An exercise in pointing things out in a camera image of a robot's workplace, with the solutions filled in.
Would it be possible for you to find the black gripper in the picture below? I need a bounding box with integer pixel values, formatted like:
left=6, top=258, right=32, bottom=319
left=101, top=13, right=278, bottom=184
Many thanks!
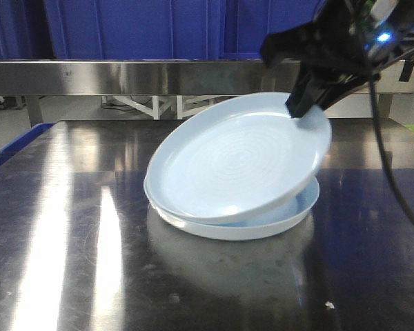
left=260, top=1, right=414, bottom=118

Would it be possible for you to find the light blue plate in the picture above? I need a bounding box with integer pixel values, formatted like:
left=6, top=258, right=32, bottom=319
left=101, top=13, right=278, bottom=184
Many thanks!
left=144, top=92, right=332, bottom=224
left=144, top=178, right=320, bottom=241

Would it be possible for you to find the black tape strip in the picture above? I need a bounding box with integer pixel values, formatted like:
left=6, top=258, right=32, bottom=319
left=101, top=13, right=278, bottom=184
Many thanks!
left=399, top=59, right=414, bottom=82

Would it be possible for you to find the large blue crate right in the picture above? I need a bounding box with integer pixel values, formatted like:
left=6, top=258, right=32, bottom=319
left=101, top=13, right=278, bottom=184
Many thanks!
left=224, top=0, right=324, bottom=60

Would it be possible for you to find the large blue crate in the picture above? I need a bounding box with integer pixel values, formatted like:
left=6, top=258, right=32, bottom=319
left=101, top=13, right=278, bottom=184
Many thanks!
left=44, top=1, right=226, bottom=60
left=0, top=1, right=54, bottom=61
left=224, top=0, right=324, bottom=60

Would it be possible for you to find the large blue crate middle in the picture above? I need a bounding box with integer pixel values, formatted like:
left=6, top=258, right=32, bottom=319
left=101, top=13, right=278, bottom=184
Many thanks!
left=44, top=1, right=226, bottom=60

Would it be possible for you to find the blue low bin left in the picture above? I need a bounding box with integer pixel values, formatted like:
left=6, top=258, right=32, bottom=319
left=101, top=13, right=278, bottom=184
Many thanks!
left=0, top=123, right=54, bottom=166

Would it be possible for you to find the large blue crate left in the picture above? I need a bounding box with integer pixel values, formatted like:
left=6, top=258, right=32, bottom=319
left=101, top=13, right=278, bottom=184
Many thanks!
left=0, top=1, right=54, bottom=61

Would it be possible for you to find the black cable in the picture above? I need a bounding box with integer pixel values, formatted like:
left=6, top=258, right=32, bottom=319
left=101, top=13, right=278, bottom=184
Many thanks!
left=344, top=0, right=414, bottom=242

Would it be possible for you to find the white metal frame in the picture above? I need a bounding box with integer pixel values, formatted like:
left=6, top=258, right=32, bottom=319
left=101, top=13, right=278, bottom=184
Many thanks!
left=101, top=95, right=233, bottom=119

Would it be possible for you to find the stainless steel shelf rail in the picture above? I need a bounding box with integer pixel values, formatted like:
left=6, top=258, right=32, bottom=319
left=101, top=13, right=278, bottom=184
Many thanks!
left=0, top=58, right=414, bottom=96

